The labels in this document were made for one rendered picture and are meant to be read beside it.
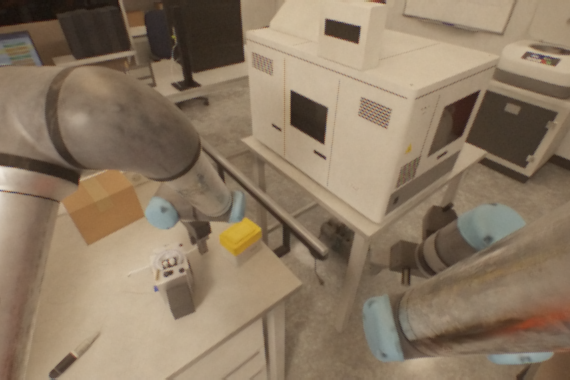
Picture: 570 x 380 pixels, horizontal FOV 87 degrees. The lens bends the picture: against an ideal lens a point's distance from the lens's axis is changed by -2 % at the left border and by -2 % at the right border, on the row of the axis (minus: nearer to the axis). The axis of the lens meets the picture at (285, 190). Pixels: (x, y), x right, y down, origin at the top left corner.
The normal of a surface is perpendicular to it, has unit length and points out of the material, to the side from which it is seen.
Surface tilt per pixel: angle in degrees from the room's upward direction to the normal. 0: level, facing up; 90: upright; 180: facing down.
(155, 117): 65
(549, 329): 104
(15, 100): 47
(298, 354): 0
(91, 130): 75
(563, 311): 100
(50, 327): 0
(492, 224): 25
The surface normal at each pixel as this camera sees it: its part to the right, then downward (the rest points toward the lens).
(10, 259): 0.81, -0.08
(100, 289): 0.00, -0.77
